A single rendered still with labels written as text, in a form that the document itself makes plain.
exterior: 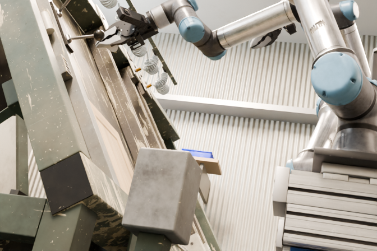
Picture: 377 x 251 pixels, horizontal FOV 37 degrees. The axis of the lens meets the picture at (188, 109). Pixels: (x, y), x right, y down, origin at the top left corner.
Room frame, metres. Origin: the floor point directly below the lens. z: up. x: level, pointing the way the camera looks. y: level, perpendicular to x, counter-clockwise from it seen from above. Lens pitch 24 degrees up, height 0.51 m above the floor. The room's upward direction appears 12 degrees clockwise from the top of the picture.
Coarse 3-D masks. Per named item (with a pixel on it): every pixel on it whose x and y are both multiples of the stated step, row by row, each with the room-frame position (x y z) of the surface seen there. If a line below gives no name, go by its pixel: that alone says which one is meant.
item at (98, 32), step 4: (96, 32) 1.61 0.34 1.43; (100, 32) 1.61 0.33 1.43; (68, 36) 1.60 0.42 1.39; (76, 36) 1.61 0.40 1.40; (80, 36) 1.61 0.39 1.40; (84, 36) 1.61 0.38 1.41; (88, 36) 1.62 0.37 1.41; (92, 36) 1.62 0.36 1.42; (96, 36) 1.62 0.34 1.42; (100, 36) 1.62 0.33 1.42; (104, 36) 1.63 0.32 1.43; (68, 40) 1.60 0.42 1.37; (100, 40) 1.63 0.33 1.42
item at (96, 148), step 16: (48, 0) 1.62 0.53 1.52; (64, 48) 1.58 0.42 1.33; (80, 80) 1.59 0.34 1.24; (80, 96) 1.54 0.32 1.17; (80, 112) 1.54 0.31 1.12; (80, 128) 1.53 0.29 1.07; (96, 128) 1.54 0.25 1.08; (96, 144) 1.51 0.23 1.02; (96, 160) 1.50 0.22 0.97; (112, 176) 1.49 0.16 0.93
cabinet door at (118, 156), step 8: (96, 112) 1.74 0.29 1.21; (96, 120) 1.69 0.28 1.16; (104, 120) 1.80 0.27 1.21; (104, 128) 1.77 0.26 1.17; (112, 128) 1.88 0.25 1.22; (104, 136) 1.72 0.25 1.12; (112, 136) 1.84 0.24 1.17; (112, 144) 1.79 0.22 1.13; (120, 144) 1.90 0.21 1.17; (112, 152) 1.73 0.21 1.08; (120, 152) 1.85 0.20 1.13; (112, 160) 1.69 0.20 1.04; (120, 160) 1.80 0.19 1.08; (128, 160) 1.92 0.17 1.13; (120, 168) 1.75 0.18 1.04; (128, 168) 1.87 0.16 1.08; (120, 176) 1.70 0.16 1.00; (128, 176) 1.82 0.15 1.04; (120, 184) 1.64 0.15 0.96; (128, 184) 1.77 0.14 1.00; (128, 192) 1.72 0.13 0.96
